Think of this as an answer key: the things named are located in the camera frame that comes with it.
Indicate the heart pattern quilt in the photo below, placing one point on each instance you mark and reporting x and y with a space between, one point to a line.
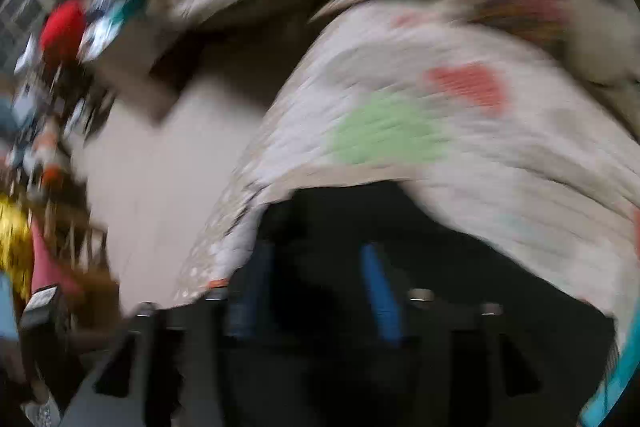
486 131

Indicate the person in red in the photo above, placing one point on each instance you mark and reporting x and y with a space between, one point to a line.
62 33

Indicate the cloth covered table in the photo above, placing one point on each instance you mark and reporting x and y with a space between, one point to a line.
139 56

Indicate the pink cushion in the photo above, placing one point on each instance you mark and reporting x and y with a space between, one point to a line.
47 270

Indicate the black pants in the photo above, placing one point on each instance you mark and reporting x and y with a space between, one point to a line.
356 308

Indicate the yellow patterned cushion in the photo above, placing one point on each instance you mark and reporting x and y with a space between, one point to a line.
16 254

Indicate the wooden chair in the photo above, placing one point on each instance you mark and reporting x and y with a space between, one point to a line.
80 245

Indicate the turquoise star blanket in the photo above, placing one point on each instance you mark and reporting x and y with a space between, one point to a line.
617 381

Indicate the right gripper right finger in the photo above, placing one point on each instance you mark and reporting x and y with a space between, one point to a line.
447 350

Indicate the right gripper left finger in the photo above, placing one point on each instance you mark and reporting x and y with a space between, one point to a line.
173 367

